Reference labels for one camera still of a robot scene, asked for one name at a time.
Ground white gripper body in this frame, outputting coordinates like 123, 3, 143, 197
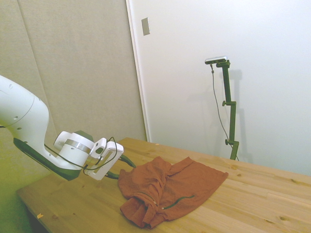
84, 141, 125, 182

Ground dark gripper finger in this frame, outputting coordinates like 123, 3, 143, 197
105, 170, 120, 181
121, 155, 137, 168

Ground rust red shorts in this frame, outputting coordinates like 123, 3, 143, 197
118, 156, 229, 229

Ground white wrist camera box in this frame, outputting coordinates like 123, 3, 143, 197
90, 137, 108, 157

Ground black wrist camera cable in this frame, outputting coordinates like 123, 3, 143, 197
43, 136, 123, 176

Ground white door frame strip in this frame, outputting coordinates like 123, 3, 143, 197
125, 0, 152, 143

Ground dark green camera stand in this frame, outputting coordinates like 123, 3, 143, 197
215, 60, 241, 161

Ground grey exterior camera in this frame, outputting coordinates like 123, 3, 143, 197
205, 56, 229, 65

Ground grey wall plate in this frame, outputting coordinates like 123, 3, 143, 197
141, 17, 151, 36

